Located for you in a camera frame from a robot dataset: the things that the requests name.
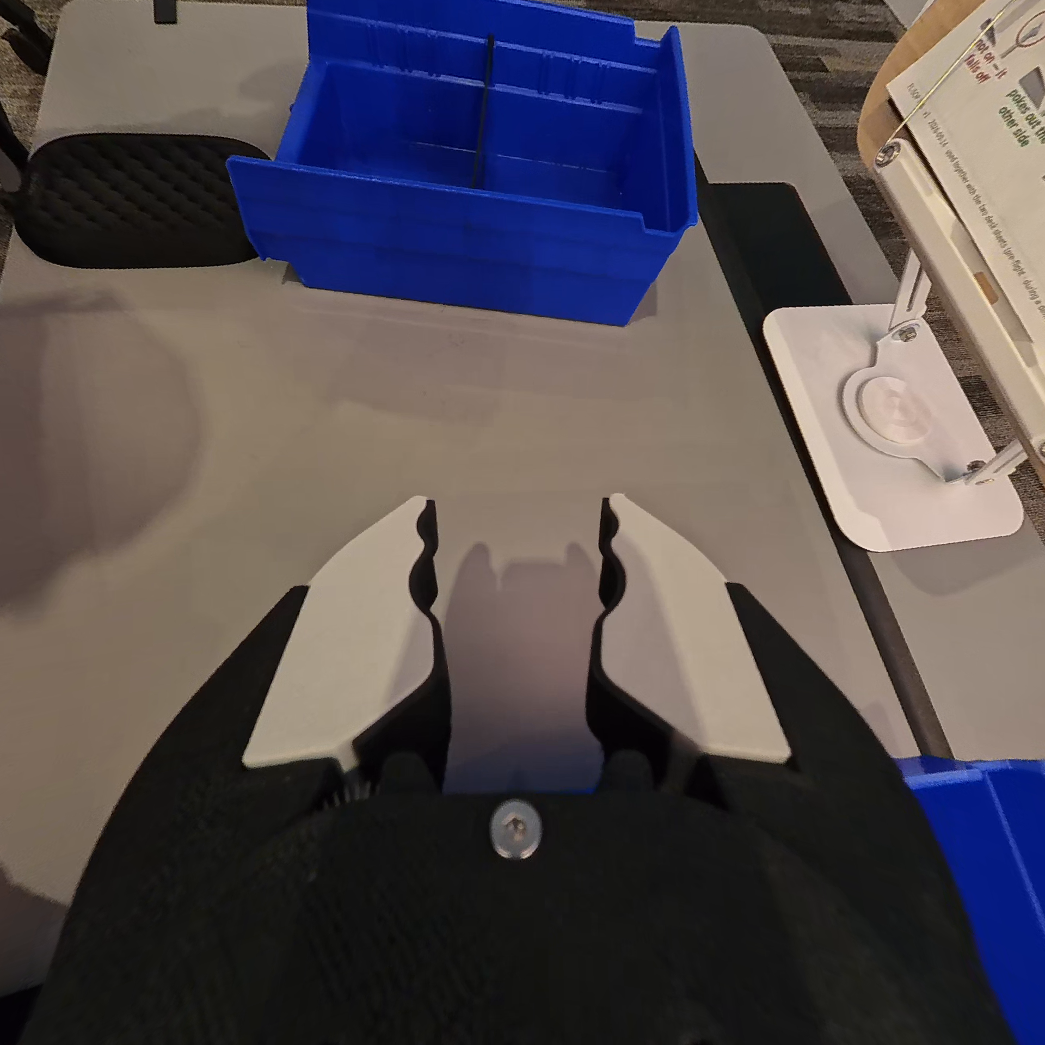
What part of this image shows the black chair base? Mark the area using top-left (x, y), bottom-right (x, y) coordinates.
top-left (0, 0), bottom-right (54, 75)

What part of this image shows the blue divided parts bin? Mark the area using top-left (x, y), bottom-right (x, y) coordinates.
top-left (226, 0), bottom-right (699, 328)

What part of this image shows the wooden sign board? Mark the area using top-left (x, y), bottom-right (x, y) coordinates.
top-left (857, 0), bottom-right (1045, 483)

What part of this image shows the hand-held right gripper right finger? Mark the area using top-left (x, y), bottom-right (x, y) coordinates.
top-left (586, 492), bottom-right (793, 791)

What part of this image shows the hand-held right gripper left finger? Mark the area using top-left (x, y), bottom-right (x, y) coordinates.
top-left (242, 495), bottom-right (452, 793)

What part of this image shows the dark bin divider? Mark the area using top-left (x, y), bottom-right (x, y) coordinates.
top-left (472, 33), bottom-right (497, 193)

